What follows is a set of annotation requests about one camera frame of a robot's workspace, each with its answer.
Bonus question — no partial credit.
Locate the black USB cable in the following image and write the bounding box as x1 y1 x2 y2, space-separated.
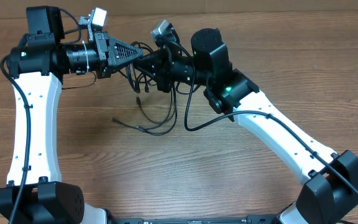
110 40 178 136

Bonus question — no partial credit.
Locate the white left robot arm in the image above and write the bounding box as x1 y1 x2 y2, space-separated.
0 6 143 223

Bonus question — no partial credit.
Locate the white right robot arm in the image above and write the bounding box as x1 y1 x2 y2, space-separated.
134 26 358 223

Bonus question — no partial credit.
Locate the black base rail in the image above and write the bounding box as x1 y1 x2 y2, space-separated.
114 214 280 224

